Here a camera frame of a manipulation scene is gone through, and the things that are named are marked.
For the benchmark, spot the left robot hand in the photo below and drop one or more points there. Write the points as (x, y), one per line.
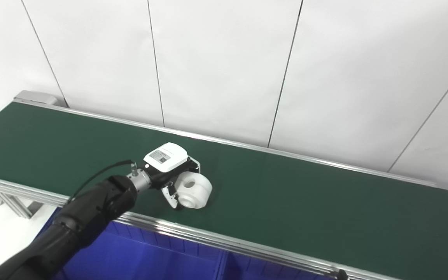
(167, 157)

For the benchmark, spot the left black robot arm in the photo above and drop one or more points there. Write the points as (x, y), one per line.
(80, 221)

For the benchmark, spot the aluminium conveyor leg frame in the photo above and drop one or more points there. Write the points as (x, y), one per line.
(14, 204)

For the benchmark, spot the aluminium conveyor side rail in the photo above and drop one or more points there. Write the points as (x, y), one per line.
(208, 235)
(247, 146)

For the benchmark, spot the grey conveyor end housing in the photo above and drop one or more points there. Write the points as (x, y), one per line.
(33, 97)

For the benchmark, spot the green conveyor belt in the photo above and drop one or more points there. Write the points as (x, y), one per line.
(305, 202)

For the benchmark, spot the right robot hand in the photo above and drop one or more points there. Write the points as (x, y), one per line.
(342, 275)

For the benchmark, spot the blue plastic bin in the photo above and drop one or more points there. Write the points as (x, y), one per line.
(255, 270)
(130, 256)

